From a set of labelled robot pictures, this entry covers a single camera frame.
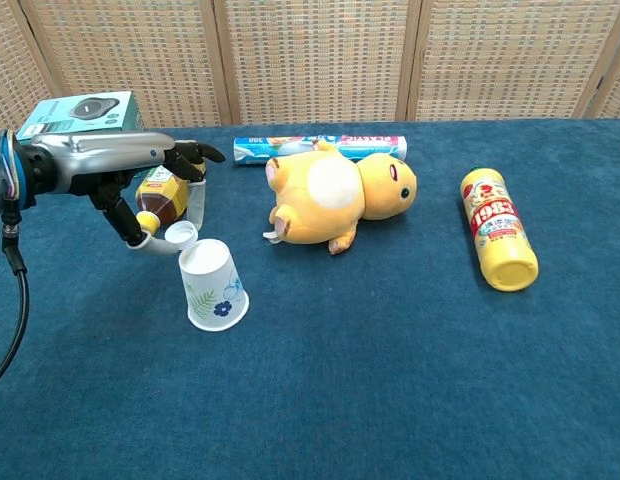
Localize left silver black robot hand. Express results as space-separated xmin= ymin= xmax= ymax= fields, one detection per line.
xmin=29 ymin=131 xmax=226 ymax=256

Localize small white bottle cap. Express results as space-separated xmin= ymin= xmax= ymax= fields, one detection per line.
xmin=164 ymin=220 xmax=199 ymax=248

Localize teal speaker product box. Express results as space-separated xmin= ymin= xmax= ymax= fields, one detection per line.
xmin=15 ymin=90 xmax=146 ymax=145

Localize yellow label tea bottle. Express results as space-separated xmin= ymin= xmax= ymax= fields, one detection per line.
xmin=134 ymin=160 xmax=208 ymax=237

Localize white floral paper cup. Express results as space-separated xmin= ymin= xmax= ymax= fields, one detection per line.
xmin=177 ymin=238 xmax=251 ymax=333

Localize yellow squeeze bottle red label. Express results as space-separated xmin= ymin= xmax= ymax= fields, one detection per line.
xmin=459 ymin=167 xmax=540 ymax=293

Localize woven folding screen panel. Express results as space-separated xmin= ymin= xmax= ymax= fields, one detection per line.
xmin=211 ymin=0 xmax=425 ymax=126
xmin=406 ymin=0 xmax=620 ymax=123
xmin=587 ymin=24 xmax=620 ymax=120
xmin=0 ymin=0 xmax=59 ymax=132
xmin=18 ymin=0 xmax=242 ymax=129

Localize yellow plush toy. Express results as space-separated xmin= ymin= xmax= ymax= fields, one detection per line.
xmin=262 ymin=139 xmax=419 ymax=256

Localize blue table cloth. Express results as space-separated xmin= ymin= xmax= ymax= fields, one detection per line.
xmin=0 ymin=117 xmax=620 ymax=480

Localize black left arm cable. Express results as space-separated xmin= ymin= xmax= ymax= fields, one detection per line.
xmin=0 ymin=198 xmax=31 ymax=392

